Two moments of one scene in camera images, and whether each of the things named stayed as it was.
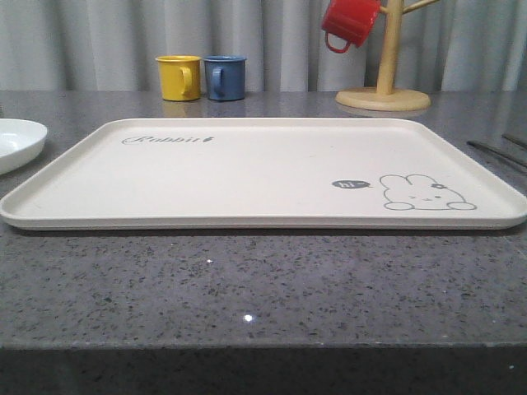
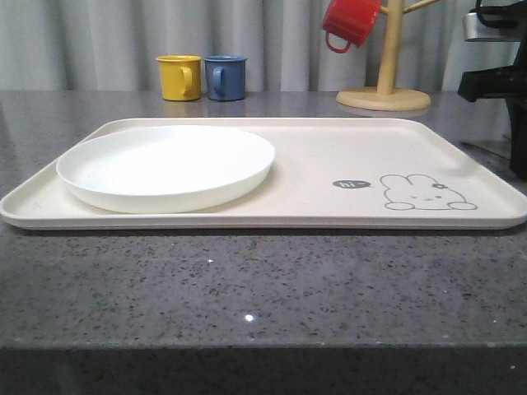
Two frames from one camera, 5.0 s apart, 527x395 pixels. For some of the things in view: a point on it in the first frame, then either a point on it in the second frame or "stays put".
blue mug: x=225 y=76 stays put
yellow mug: x=179 y=76 stays put
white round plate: x=20 y=142 → x=165 y=169
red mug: x=352 y=20 stays put
